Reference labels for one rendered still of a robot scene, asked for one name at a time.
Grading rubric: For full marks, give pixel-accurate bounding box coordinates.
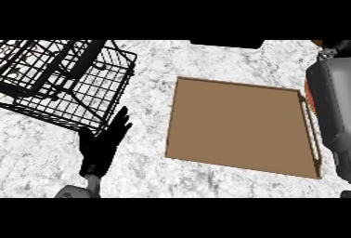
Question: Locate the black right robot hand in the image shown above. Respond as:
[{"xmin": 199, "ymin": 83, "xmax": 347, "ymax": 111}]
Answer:
[{"xmin": 319, "ymin": 39, "xmax": 351, "ymax": 60}]

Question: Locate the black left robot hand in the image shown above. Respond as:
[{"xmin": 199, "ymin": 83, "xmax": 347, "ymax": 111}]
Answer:
[{"xmin": 77, "ymin": 106, "xmax": 134, "ymax": 179}]

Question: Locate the brown wooden tray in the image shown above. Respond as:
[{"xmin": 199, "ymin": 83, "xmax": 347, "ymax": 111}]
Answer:
[{"xmin": 164, "ymin": 75, "xmax": 323, "ymax": 180}]

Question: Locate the orange striped object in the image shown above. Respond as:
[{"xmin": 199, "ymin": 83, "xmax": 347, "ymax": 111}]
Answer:
[{"xmin": 303, "ymin": 79, "xmax": 319, "ymax": 116}]

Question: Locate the black appliance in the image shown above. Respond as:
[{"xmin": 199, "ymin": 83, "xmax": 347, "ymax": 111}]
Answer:
[{"xmin": 188, "ymin": 39, "xmax": 266, "ymax": 50}]

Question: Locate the black wire basket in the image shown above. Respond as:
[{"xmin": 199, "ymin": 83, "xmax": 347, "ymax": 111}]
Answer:
[{"xmin": 0, "ymin": 39, "xmax": 139, "ymax": 135}]

